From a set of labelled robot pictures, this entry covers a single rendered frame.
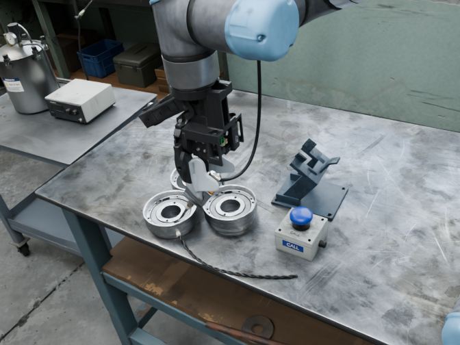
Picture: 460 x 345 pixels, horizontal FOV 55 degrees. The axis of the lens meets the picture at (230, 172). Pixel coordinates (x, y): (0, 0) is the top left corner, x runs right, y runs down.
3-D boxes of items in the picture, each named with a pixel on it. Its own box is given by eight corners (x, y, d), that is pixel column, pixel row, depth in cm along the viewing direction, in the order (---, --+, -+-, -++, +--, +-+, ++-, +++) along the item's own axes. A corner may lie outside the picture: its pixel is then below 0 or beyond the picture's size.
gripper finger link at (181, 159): (185, 188, 69) (179, 138, 65) (177, 186, 70) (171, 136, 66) (202, 174, 73) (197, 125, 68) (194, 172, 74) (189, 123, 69)
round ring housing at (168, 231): (143, 213, 92) (138, 198, 90) (192, 199, 94) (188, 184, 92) (152, 248, 84) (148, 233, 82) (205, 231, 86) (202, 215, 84)
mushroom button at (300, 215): (286, 236, 79) (285, 215, 76) (296, 222, 82) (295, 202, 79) (307, 244, 77) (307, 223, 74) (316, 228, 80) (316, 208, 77)
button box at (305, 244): (275, 249, 81) (274, 230, 78) (292, 224, 85) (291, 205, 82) (317, 265, 77) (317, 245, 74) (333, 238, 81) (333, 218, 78)
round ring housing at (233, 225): (261, 231, 85) (260, 215, 82) (207, 239, 84) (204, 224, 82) (254, 196, 93) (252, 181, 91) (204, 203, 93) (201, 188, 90)
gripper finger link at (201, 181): (216, 215, 71) (212, 166, 66) (185, 206, 74) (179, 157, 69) (226, 205, 73) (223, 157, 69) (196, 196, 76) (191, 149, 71)
